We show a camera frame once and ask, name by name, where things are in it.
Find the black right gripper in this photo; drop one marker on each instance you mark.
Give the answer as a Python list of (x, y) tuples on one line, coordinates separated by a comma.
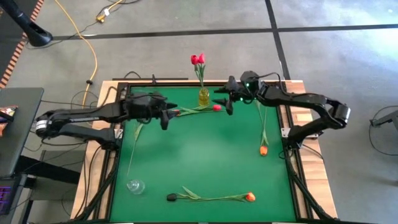
[(247, 88)]

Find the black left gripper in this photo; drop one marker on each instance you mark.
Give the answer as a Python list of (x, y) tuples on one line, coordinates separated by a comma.
[(141, 107)]

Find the red tulip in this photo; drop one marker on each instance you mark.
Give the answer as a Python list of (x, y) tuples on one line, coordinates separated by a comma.
[(217, 107), (194, 59), (201, 58)]

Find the orange tulip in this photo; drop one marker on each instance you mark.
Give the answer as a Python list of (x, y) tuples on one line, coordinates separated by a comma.
[(250, 196), (263, 151)]

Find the black tulip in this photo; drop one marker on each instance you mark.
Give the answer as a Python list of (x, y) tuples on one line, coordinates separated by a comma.
[(171, 197), (137, 130)]

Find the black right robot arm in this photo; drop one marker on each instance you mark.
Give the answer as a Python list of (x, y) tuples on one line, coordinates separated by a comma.
[(298, 99)]

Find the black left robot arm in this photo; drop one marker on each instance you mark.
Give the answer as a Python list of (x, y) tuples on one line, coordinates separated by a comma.
[(87, 115)]

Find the yellow glass vase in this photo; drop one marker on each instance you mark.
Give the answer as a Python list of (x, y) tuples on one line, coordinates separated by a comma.
[(203, 99)]

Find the clear glass vase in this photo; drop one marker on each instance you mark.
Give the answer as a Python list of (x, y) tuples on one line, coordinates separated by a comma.
[(136, 186)]

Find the black flat bar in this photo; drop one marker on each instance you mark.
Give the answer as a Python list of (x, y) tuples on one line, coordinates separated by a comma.
[(149, 79)]

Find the green table mat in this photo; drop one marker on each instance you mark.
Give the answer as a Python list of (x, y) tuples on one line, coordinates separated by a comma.
[(202, 161)]

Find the wooden table border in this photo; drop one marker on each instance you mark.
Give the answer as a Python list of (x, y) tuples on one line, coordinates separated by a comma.
[(314, 174)]

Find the grey desk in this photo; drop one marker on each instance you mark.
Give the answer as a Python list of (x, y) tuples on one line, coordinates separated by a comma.
[(21, 140)]

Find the black floor stand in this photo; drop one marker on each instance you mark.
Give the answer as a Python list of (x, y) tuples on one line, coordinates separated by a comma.
[(34, 32)]

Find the colourful snack bag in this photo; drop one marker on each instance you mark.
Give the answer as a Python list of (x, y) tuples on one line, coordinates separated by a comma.
[(6, 113)]

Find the orange black hazard strip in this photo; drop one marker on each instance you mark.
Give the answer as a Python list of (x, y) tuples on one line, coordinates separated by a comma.
[(15, 55)]

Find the backlit keyboard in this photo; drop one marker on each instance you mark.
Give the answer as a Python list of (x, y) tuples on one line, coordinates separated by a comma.
[(4, 199)]

